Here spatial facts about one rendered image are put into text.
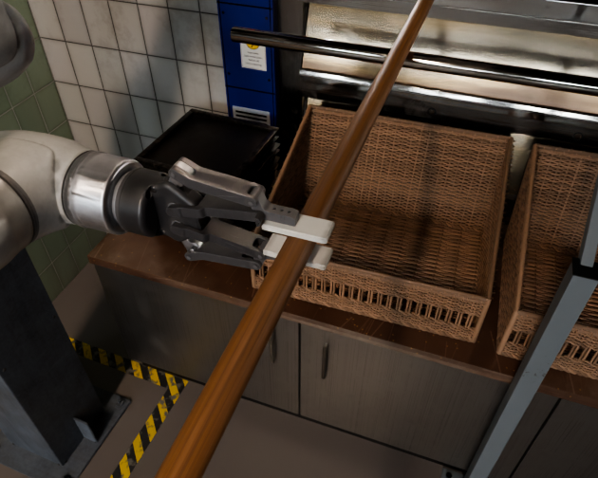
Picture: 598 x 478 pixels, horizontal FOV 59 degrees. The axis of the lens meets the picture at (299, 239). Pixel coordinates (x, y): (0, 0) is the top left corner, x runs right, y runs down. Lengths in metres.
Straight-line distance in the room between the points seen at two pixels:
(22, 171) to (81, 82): 1.36
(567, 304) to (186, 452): 0.75
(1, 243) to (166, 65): 1.21
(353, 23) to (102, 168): 0.97
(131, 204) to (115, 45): 1.25
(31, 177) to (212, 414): 0.34
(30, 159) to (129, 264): 0.85
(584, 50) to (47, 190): 1.18
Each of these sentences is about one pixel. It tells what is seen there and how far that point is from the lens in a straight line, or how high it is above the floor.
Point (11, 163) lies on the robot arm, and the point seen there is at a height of 1.25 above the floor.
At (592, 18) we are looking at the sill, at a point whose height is 1.15.
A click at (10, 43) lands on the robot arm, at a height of 1.18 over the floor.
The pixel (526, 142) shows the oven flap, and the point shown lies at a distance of 1.53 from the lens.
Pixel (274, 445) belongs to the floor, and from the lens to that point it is 1.75.
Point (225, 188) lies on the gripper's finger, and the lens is 0.54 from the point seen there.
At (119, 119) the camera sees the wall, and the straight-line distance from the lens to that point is 1.96.
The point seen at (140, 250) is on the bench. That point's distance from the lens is 1.49.
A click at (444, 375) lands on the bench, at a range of 1.31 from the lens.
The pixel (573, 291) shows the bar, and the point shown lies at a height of 0.91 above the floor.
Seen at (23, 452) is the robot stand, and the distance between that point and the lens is 1.92.
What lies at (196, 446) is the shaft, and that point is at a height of 1.21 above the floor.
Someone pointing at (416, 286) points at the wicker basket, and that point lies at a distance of 1.17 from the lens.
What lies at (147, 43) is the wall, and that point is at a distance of 1.73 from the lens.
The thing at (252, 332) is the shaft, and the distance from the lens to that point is 0.46.
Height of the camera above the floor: 1.57
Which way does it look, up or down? 43 degrees down
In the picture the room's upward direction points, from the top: straight up
